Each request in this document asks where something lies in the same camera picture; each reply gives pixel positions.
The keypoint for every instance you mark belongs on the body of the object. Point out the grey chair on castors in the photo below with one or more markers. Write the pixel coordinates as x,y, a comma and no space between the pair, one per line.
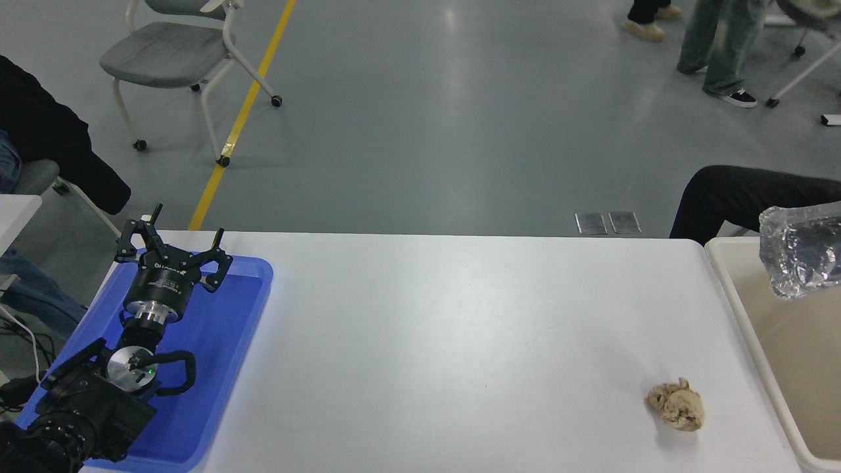
164,52

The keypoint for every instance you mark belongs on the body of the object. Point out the crumpled tan paper ball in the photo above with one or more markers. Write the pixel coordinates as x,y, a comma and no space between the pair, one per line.
680,405

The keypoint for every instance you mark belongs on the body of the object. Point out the white frame chair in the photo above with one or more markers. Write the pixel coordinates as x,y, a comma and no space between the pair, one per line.
811,59

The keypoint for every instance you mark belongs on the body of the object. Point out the grey seat chair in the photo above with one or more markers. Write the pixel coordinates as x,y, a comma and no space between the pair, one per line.
36,174

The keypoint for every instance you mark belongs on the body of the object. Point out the standing person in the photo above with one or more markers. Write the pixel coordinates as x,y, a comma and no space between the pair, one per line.
719,46

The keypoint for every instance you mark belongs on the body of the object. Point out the person beside bin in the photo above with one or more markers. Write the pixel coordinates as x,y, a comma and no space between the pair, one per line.
729,197

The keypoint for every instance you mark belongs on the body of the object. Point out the seated person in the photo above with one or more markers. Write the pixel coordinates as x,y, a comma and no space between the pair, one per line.
46,138

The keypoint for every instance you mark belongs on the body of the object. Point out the silver foil tray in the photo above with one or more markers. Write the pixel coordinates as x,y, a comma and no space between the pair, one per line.
795,263

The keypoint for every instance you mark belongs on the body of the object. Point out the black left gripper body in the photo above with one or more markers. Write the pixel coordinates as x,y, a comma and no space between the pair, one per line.
161,282

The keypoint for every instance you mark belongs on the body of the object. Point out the walking person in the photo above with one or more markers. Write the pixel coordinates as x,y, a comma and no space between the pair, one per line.
647,16

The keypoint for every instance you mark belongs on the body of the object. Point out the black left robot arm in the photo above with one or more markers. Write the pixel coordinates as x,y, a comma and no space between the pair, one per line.
85,407

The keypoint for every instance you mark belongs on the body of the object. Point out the large pale bin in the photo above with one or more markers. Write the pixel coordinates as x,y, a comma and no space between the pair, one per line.
798,368

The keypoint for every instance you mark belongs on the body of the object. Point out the metal floor plate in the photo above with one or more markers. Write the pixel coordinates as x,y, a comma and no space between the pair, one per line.
623,222
590,223

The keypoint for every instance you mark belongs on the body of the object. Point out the blue plastic tray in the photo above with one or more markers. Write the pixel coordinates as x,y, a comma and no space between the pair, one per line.
223,341

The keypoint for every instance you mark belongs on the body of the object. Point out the small white table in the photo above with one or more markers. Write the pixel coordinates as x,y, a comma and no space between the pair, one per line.
16,217

